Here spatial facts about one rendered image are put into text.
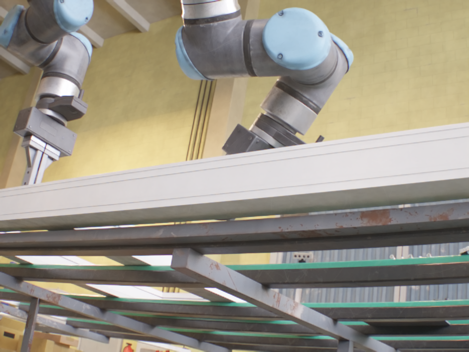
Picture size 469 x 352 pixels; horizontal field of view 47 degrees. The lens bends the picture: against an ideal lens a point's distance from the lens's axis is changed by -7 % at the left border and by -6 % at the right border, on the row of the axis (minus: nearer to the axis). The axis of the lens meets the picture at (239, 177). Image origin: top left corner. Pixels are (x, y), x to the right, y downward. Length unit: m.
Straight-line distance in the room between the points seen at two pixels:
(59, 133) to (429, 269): 0.76
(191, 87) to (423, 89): 4.62
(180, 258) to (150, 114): 10.67
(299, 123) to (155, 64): 11.38
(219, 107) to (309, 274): 8.90
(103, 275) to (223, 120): 8.43
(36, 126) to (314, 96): 0.55
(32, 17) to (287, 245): 0.66
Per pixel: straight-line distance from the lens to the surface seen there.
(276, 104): 0.93
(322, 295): 7.97
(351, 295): 7.82
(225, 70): 0.87
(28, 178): 1.15
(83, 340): 10.59
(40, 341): 2.48
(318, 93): 0.94
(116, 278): 1.28
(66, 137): 1.20
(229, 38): 0.86
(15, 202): 1.14
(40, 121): 1.17
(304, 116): 0.94
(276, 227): 0.77
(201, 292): 1.44
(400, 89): 8.92
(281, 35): 0.82
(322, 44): 0.82
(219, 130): 9.59
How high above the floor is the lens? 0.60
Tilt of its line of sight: 23 degrees up
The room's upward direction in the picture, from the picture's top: 8 degrees clockwise
